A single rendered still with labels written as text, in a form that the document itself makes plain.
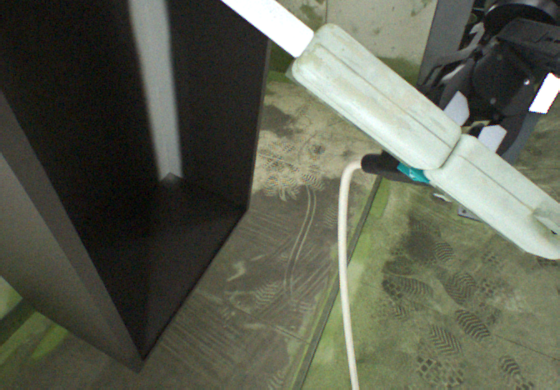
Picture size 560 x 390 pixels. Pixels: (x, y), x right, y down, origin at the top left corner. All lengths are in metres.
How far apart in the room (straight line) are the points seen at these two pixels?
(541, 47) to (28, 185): 0.49
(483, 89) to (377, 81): 0.14
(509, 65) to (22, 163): 0.48
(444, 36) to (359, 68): 2.19
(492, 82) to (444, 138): 0.11
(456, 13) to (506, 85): 2.02
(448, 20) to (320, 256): 1.54
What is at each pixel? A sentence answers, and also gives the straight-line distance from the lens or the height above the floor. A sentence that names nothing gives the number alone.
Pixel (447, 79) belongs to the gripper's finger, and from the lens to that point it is 0.40.
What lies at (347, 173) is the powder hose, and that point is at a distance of 0.61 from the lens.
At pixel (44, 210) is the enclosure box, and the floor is 1.17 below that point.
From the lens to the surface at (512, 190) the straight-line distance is 0.38.
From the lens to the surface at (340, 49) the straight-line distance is 0.30.
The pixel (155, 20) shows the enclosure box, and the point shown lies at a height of 1.12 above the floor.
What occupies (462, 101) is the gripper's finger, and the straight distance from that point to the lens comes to 0.41.
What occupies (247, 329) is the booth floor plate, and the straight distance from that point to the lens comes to 1.54.
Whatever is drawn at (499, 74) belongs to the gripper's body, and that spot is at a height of 1.27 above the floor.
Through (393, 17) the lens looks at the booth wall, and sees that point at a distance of 2.49.
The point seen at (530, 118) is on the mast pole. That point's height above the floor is 0.56.
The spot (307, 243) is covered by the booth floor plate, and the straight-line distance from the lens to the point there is 1.72.
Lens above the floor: 1.45
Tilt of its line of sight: 44 degrees down
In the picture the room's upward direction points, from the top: 5 degrees counter-clockwise
